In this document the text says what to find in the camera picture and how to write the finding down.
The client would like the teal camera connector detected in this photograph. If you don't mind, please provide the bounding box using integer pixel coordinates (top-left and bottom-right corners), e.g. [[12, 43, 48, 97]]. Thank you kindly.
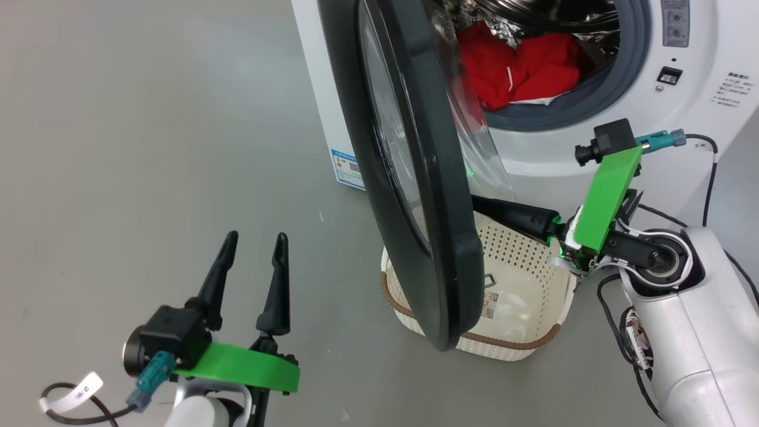
[[634, 129, 687, 154], [126, 351, 177, 413]]

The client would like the cream perforated laundry basket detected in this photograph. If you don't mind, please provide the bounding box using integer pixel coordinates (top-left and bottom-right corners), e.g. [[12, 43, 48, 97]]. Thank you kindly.
[[379, 211, 579, 362]]

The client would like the blue energy label sticker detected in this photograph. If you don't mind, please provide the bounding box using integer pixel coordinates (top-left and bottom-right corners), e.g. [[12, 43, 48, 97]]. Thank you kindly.
[[330, 149, 365, 190]]

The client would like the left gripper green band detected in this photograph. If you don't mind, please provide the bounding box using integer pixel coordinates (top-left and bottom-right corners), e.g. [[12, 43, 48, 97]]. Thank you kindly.
[[174, 230, 301, 427]]

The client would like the dark grey round glass door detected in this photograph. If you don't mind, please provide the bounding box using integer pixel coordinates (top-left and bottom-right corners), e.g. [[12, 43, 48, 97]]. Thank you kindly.
[[317, 0, 515, 352]]

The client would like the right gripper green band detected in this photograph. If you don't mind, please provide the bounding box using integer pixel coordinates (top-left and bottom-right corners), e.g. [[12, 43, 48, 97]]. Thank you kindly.
[[471, 146, 645, 276]]

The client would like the white front-load washing machine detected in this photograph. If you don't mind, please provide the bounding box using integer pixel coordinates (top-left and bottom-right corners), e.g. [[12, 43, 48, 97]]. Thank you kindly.
[[291, 0, 759, 229]]

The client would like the white cable label tag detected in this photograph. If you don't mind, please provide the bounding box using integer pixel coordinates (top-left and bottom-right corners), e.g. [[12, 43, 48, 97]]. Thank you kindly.
[[40, 372, 103, 414]]

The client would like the teal right camera connector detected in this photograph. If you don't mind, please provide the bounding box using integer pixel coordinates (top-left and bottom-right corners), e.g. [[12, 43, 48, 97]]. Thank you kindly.
[[634, 129, 687, 154]]

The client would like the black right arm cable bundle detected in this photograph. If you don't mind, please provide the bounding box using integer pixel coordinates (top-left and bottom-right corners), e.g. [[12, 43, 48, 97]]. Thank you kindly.
[[596, 273, 665, 422]]

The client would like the steel washing drum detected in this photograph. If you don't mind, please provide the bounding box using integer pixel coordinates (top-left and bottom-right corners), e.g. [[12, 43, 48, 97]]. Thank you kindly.
[[433, 0, 620, 48]]

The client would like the black left camera cable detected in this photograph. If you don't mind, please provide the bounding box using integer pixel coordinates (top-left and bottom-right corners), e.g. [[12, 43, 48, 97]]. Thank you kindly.
[[40, 383, 140, 426]]

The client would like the grey warning sticker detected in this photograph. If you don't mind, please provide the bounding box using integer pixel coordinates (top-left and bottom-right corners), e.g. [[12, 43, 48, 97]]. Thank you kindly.
[[661, 0, 690, 48]]

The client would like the red garment with white trim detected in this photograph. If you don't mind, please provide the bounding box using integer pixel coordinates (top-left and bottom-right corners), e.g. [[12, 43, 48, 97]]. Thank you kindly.
[[457, 23, 585, 111]]

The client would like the teal left camera connector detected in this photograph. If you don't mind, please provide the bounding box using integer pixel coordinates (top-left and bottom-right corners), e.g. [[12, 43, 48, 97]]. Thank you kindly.
[[126, 351, 177, 413]]

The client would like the grey rubber door seal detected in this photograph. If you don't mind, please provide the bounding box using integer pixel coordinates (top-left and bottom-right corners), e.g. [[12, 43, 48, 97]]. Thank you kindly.
[[483, 0, 652, 132]]

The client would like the black right camera cable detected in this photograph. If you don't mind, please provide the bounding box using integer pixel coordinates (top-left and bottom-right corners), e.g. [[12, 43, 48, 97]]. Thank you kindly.
[[685, 133, 721, 229]]

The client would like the black camera cable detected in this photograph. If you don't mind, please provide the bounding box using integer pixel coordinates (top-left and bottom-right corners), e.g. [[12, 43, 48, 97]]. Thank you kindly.
[[40, 383, 140, 426], [685, 133, 721, 229]]

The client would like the basket product label sticker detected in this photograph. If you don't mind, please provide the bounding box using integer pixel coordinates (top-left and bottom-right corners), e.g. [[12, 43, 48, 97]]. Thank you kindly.
[[479, 289, 502, 320]]

